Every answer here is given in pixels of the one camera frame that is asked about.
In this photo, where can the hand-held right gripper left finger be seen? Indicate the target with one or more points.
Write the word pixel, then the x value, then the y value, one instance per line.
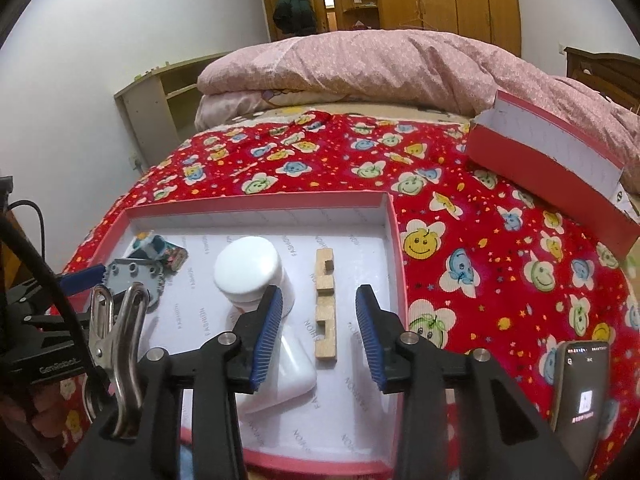
pixel 265 340

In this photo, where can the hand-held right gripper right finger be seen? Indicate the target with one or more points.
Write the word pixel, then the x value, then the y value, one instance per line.
pixel 372 340

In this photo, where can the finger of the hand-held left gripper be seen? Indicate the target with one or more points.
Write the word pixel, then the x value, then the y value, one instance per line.
pixel 82 278

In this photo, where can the grey toy brick plate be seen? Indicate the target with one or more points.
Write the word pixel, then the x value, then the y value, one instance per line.
pixel 132 277

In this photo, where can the notched wooden block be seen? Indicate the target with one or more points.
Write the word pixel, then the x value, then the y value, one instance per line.
pixel 326 305

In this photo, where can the small colourful toy packet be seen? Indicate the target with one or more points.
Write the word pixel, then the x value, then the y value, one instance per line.
pixel 147 247

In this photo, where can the red cardboard box tray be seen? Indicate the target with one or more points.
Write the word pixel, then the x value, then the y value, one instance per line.
pixel 200 270

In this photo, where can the metal spring clip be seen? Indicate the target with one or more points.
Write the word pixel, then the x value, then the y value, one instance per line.
pixel 120 350

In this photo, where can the red smiley flower blanket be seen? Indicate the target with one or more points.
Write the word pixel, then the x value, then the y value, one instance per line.
pixel 500 270

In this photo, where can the beige wooden shelf unit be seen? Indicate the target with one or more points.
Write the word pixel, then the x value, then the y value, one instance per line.
pixel 150 105

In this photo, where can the black smartphone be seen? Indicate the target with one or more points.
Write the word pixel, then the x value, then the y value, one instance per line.
pixel 582 400

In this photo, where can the beige printed bed sheet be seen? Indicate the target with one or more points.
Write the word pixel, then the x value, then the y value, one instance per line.
pixel 400 110

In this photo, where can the red cardboard box lid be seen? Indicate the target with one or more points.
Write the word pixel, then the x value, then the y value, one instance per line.
pixel 545 160

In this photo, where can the pink quilt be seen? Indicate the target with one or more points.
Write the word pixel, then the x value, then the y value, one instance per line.
pixel 400 65

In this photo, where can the dark green hanging jacket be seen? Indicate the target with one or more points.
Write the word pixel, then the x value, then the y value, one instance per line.
pixel 294 5

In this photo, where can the dark wooden headboard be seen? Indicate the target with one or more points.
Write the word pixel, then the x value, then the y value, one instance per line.
pixel 605 75

